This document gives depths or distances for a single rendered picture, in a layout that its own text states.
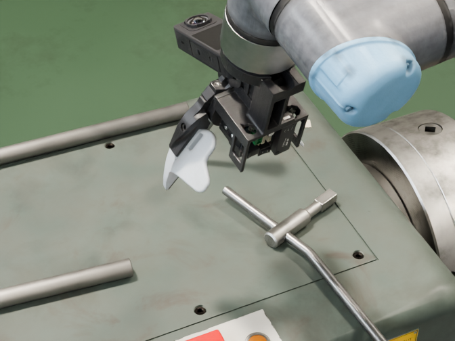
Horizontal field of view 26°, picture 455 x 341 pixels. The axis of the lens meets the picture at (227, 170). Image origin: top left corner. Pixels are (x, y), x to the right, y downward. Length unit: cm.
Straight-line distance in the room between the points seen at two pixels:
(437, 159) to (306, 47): 63
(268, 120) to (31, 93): 263
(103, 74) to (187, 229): 237
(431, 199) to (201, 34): 48
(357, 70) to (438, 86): 281
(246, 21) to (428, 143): 59
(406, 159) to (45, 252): 50
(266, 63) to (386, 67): 16
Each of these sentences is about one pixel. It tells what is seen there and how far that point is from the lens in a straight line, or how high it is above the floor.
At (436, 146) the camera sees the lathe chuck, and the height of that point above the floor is 124.
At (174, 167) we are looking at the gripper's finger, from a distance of 101.
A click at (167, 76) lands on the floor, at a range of 353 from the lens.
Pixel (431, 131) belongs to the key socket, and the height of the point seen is 122.
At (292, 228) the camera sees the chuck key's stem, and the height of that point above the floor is 127.
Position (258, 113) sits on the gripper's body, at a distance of 92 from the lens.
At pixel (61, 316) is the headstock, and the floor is 125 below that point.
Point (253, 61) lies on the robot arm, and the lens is 87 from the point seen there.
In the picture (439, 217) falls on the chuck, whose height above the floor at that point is 120.
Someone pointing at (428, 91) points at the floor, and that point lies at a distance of 353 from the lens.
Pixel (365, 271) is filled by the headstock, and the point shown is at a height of 125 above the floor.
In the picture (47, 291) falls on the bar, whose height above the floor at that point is 127.
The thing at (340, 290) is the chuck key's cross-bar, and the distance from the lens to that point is 114.
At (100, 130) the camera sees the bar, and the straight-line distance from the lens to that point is 134.
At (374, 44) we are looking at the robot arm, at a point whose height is 170.
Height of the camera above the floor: 213
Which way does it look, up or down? 43 degrees down
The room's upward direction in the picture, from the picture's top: straight up
